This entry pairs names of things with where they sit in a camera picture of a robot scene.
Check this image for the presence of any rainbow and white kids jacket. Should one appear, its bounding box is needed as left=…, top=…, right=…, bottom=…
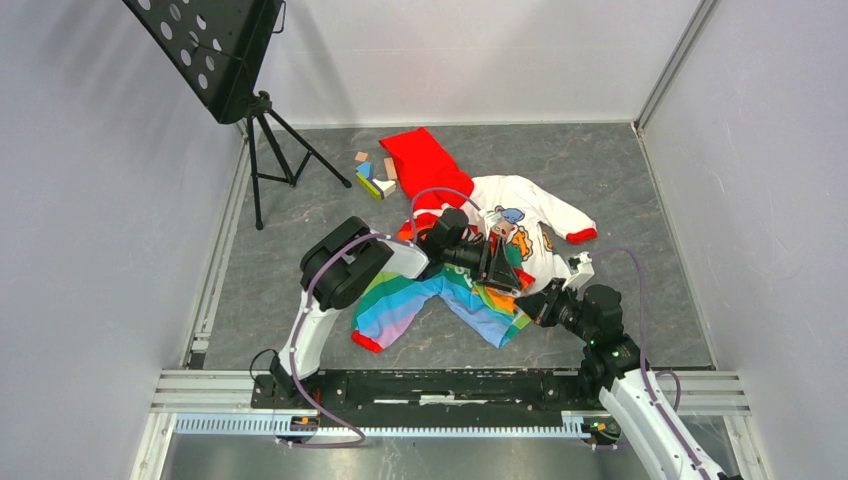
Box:
left=351, top=128, right=597, bottom=353

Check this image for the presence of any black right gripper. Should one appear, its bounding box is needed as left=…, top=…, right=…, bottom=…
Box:
left=513, top=277, right=595, bottom=343

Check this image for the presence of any green yellow wooden block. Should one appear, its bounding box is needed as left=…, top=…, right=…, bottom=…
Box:
left=356, top=173, right=384, bottom=201

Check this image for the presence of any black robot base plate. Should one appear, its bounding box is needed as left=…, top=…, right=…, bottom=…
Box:
left=250, top=368, right=602, bottom=430

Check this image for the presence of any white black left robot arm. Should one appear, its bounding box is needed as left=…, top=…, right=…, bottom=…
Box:
left=269, top=208, right=534, bottom=408

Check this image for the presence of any blue wooden block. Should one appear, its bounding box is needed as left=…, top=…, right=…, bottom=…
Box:
left=356, top=161, right=374, bottom=180

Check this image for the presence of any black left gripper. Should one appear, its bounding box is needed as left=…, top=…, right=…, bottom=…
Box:
left=443, top=236, right=522, bottom=293

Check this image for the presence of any aluminium frame rail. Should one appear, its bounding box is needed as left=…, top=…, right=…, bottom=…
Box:
left=150, top=369, right=751, bottom=439

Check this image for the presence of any black perforated music stand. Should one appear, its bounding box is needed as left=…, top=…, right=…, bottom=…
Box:
left=124, top=0, right=352, bottom=230

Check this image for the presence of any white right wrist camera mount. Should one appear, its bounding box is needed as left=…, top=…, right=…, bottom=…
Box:
left=565, top=252, right=595, bottom=291

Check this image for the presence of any beige wooden block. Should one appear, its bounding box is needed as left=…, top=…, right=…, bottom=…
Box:
left=372, top=179, right=397, bottom=199

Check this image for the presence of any corner aluminium wall profile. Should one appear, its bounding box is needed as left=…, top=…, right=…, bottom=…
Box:
left=632, top=0, right=720, bottom=139

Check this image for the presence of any long wooden block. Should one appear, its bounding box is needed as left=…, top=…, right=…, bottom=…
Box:
left=384, top=157, right=398, bottom=180

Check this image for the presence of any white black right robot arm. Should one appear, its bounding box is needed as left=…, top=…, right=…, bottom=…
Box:
left=516, top=278, right=731, bottom=479

